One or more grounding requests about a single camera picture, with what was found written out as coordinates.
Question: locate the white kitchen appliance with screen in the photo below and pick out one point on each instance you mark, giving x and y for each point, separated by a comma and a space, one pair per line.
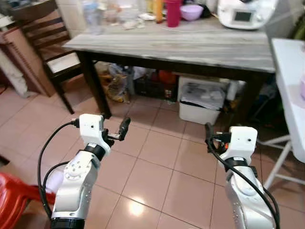
245, 14

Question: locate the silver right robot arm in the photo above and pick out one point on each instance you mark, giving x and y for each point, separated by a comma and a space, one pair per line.
243, 195

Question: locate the dark wooden chair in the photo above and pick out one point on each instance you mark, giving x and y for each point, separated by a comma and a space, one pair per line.
45, 33

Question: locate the round orange object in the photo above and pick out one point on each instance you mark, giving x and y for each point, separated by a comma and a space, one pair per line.
167, 77

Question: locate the red plastic stool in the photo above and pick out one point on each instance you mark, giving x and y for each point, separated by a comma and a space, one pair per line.
14, 200

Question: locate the marble top dark leg table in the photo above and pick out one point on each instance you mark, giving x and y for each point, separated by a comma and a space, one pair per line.
181, 47

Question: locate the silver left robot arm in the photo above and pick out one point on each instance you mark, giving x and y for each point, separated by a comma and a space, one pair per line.
76, 181

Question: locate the brown wooden board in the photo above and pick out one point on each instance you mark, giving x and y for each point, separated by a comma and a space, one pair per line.
24, 57

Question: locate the printed food bag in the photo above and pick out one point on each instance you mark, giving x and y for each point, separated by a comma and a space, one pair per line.
117, 86

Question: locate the clear plastic food container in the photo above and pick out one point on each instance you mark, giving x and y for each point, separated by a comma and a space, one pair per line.
128, 18

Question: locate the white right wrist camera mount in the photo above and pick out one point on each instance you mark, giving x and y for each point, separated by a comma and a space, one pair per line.
242, 142

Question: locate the small purple bowl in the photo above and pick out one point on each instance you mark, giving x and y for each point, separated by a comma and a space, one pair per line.
191, 13

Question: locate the white plastic storage box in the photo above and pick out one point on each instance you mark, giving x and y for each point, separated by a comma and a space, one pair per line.
200, 107

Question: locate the magenta plastic cup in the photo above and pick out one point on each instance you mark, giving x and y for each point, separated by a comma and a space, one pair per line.
173, 13

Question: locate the white plastic bottle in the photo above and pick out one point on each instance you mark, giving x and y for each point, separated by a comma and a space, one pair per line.
232, 90

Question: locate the orange bottle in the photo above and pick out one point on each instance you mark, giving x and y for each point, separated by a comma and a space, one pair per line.
158, 12

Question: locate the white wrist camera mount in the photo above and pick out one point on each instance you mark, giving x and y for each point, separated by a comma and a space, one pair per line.
90, 131
242, 142

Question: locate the white folding table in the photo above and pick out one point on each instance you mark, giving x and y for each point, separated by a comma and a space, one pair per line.
290, 86

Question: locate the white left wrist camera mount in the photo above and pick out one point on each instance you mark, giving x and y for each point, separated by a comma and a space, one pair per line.
90, 131

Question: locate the clear plastic jar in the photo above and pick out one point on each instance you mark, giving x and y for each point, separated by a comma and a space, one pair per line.
92, 18

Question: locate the black plastic crate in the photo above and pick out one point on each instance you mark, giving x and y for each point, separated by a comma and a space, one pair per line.
152, 89

